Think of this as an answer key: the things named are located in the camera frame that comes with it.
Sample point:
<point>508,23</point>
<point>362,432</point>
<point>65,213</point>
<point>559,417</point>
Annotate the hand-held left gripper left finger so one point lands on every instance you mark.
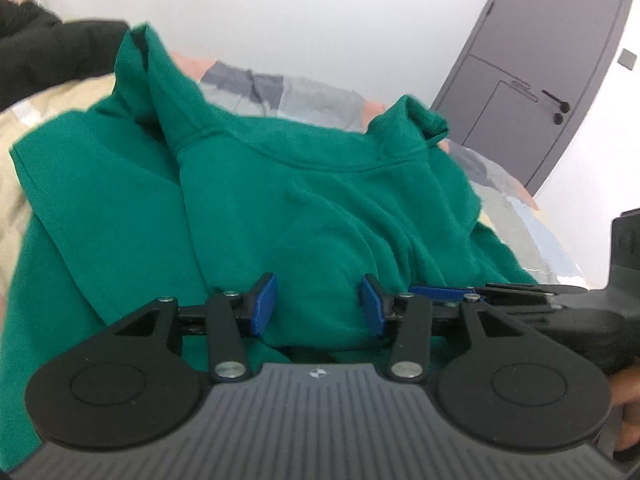
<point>264,305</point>

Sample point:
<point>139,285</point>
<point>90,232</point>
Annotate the person's right hand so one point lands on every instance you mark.
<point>627,405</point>

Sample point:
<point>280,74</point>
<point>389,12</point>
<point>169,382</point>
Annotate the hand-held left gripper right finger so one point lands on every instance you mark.
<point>372,305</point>

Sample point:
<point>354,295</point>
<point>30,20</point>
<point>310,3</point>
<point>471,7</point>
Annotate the grey door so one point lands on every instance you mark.
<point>540,35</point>

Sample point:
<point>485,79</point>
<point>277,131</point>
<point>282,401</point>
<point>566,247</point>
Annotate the dark wall switch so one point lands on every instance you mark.
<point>628,58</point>

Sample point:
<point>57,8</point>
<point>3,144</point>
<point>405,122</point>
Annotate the black puffer jacket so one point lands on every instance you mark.
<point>45,55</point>

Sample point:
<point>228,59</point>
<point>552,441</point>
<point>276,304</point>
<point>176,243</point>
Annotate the green hoodie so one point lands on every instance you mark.
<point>300,210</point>

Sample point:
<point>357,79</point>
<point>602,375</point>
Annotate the patchwork bed quilt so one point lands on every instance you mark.
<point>300,95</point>

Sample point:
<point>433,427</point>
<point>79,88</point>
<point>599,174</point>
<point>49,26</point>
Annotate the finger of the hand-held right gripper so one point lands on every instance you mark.
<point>440,293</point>

